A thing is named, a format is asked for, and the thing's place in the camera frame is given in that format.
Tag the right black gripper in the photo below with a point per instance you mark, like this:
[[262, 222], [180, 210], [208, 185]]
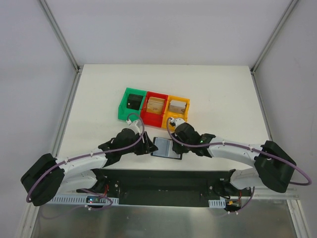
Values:
[[180, 146]]

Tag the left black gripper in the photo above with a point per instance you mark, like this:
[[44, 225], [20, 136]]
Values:
[[145, 147]]

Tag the black leather card holder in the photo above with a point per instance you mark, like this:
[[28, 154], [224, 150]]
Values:
[[165, 150]]

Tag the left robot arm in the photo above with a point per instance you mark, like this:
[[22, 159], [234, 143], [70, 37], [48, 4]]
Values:
[[50, 176]]

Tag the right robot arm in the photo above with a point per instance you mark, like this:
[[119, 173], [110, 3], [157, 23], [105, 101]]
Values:
[[269, 164]]

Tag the silver card stack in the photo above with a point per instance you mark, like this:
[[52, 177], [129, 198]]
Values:
[[178, 107]]

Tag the gold card stack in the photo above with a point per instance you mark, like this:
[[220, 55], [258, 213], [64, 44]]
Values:
[[155, 105]]

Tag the black card stack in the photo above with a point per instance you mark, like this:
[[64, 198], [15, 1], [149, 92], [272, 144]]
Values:
[[134, 101]]

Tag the red plastic bin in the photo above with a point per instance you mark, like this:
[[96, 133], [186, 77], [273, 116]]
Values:
[[149, 118]]

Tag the yellow plastic bin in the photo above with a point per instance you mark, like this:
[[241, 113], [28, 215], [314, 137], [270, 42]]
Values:
[[168, 114]]

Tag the green plastic bin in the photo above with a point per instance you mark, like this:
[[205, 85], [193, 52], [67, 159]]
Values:
[[123, 111]]

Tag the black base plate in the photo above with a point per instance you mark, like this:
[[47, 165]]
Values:
[[165, 188]]

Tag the right white cable duct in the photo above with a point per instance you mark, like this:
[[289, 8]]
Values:
[[220, 203]]

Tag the white cable duct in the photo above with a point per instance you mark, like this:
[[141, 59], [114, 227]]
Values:
[[70, 199], [220, 203]]

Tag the left white cable duct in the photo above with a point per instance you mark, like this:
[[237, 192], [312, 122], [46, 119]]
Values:
[[70, 199]]

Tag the left aluminium frame post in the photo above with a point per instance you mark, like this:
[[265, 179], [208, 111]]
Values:
[[59, 35]]

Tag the aluminium frame post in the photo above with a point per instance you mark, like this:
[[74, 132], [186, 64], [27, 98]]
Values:
[[279, 26], [59, 35]]

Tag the right aluminium frame post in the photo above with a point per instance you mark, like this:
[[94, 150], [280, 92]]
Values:
[[279, 26]]

